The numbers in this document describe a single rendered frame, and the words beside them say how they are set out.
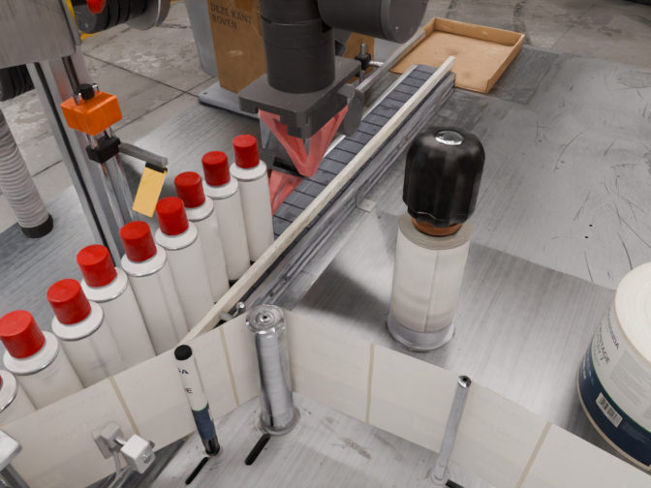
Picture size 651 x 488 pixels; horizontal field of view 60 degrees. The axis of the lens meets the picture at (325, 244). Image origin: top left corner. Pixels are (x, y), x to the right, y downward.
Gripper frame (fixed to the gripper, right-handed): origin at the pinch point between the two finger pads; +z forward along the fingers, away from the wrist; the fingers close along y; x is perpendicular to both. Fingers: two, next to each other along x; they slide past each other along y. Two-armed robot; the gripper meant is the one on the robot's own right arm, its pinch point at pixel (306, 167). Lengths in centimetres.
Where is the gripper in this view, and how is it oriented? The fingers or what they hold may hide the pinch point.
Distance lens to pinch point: 54.2
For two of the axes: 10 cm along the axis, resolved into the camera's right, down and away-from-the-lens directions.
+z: 0.3, 7.4, 6.7
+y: 5.0, -5.9, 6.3
